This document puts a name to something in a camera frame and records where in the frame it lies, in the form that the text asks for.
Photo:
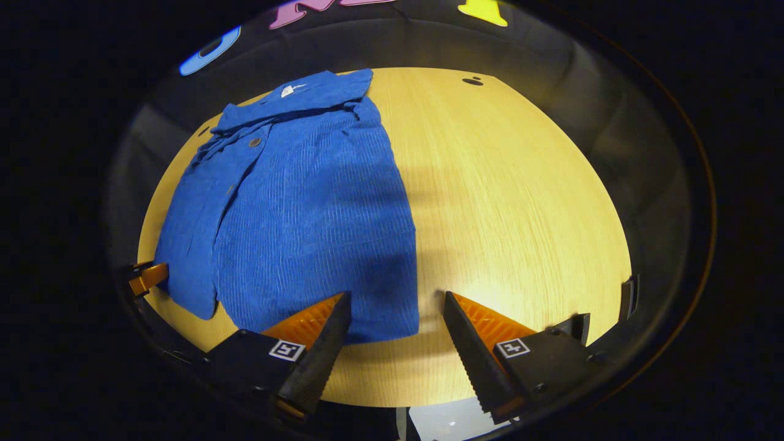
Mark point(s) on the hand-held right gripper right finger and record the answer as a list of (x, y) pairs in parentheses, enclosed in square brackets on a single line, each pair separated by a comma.
[(474, 361)]

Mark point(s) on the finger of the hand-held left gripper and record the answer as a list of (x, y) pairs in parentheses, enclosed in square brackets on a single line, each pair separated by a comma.
[(150, 277)]

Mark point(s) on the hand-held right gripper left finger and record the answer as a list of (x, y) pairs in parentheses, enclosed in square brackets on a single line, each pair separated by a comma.
[(315, 367)]

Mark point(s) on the black backdrop cloth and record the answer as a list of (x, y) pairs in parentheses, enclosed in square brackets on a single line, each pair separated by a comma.
[(398, 43)]

